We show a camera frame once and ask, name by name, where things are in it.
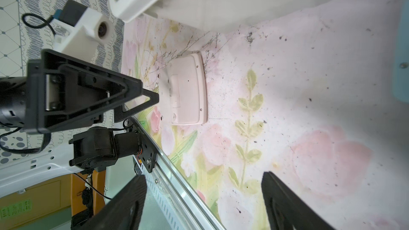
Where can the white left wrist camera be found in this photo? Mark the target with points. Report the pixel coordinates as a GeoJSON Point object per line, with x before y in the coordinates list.
{"type": "Point", "coordinates": [86, 29]}

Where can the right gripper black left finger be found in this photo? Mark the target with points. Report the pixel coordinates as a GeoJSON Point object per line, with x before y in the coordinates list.
{"type": "Point", "coordinates": [124, 211]}

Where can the pink calculator face down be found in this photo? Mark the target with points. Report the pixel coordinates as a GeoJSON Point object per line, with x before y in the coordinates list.
{"type": "Point", "coordinates": [182, 91]}

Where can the floral pink table mat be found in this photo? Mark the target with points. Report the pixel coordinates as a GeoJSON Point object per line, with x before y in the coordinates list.
{"type": "Point", "coordinates": [306, 96]}

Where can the light blue calculator face down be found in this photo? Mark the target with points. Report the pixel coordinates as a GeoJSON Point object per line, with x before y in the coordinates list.
{"type": "Point", "coordinates": [400, 78]}

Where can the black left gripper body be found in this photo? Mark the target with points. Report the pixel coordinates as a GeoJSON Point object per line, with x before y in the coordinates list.
{"type": "Point", "coordinates": [60, 92]}

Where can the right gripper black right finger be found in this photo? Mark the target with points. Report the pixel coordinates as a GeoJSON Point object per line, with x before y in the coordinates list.
{"type": "Point", "coordinates": [285, 210]}

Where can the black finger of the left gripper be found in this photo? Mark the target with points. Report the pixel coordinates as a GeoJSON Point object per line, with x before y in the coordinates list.
{"type": "Point", "coordinates": [135, 105]}

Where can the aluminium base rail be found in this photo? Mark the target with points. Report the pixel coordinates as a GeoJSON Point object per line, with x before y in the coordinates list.
{"type": "Point", "coordinates": [171, 203]}

